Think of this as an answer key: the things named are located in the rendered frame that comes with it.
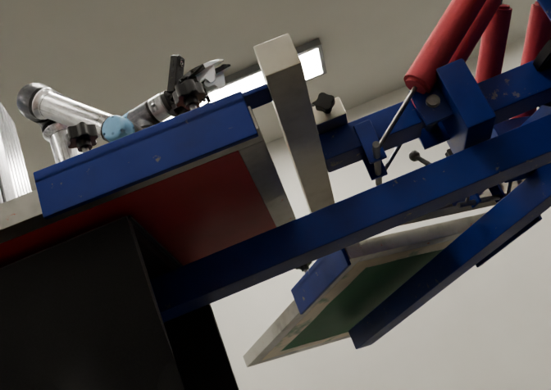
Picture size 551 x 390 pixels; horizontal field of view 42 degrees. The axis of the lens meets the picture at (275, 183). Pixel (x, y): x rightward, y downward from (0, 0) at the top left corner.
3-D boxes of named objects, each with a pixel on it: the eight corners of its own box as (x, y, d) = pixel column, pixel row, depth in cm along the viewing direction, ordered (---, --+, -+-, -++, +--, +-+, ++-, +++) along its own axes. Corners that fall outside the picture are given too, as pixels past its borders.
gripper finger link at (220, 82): (239, 82, 209) (210, 96, 210) (230, 65, 211) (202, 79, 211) (236, 78, 206) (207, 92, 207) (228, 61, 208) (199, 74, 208)
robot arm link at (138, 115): (136, 146, 215) (129, 122, 219) (166, 128, 213) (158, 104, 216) (121, 137, 208) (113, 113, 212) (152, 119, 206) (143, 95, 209)
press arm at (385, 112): (325, 160, 120) (315, 135, 122) (329, 174, 126) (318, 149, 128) (422, 122, 120) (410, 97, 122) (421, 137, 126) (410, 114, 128)
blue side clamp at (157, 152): (43, 218, 94) (32, 172, 97) (59, 229, 99) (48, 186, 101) (257, 133, 94) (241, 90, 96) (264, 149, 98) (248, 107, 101)
